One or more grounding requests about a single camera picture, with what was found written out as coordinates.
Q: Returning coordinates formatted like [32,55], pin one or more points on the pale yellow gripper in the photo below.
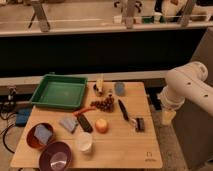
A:
[168,116]

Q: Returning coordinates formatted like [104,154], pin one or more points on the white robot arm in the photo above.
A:
[185,82]

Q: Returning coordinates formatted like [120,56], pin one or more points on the white paper cup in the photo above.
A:
[84,142]

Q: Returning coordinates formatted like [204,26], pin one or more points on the bunch of dark grapes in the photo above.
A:
[106,105]

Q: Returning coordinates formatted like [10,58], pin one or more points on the black remote control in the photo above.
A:
[84,123]

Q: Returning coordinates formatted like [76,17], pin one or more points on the red chili pepper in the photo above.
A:
[83,110]

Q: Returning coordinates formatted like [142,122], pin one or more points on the green plastic tray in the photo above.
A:
[60,91]

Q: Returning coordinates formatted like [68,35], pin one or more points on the purple bowl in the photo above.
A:
[55,157]

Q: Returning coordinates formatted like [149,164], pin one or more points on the blue sponge in bowl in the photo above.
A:
[42,134]

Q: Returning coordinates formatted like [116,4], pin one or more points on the brown bowl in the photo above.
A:
[33,142]

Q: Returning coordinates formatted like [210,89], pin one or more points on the blue box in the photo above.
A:
[22,116]

